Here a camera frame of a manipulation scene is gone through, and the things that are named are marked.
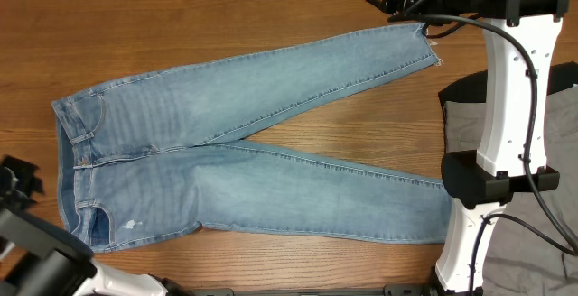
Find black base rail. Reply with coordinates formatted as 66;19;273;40
163;279;440;296

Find light blue denim jeans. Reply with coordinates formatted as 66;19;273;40
52;23;451;252

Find grey folded trousers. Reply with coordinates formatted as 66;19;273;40
442;86;578;296

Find black folded garment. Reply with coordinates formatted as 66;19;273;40
438;61;578;106

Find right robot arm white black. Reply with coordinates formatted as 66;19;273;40
367;0;569;295

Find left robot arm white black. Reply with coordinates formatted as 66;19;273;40
1;156;185;296

